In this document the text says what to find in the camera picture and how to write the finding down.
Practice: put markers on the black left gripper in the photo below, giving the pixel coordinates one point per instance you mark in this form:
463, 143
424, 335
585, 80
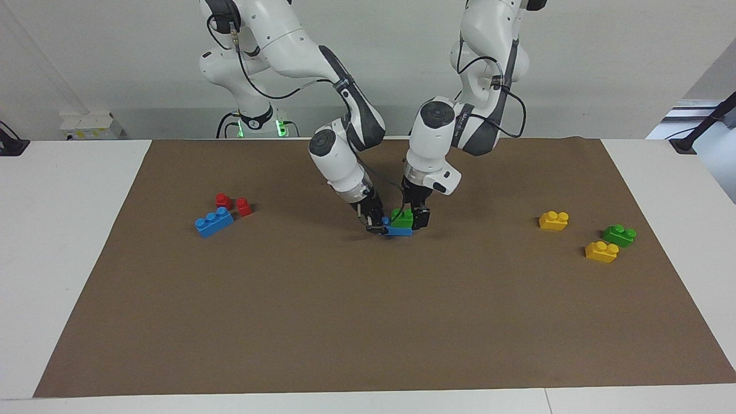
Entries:
416, 198

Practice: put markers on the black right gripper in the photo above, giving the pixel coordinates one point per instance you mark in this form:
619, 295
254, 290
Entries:
368, 208

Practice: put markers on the green two-stud toy block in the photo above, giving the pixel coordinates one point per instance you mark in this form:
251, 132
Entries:
402, 220
618, 236

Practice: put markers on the blue three-stud toy block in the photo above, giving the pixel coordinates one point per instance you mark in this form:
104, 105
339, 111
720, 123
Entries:
213, 223
399, 232

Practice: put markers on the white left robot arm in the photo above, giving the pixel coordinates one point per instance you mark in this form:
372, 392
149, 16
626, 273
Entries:
431, 138

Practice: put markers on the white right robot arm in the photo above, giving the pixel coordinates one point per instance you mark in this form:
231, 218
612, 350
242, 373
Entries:
336, 161

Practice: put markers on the red toy block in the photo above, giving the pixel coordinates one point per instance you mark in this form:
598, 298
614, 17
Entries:
244, 207
223, 201

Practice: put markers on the yellow two-stud toy block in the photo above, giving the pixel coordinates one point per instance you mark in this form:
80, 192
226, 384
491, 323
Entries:
601, 252
553, 221

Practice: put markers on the brown table mat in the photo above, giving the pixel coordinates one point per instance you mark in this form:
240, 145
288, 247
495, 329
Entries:
368, 322

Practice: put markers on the black stand with pole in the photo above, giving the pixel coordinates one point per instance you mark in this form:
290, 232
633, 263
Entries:
698, 129

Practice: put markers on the white box with yellow labels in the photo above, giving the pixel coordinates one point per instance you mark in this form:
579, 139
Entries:
89, 126

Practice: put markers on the black table clamp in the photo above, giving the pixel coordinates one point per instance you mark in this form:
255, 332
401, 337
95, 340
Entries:
11, 144

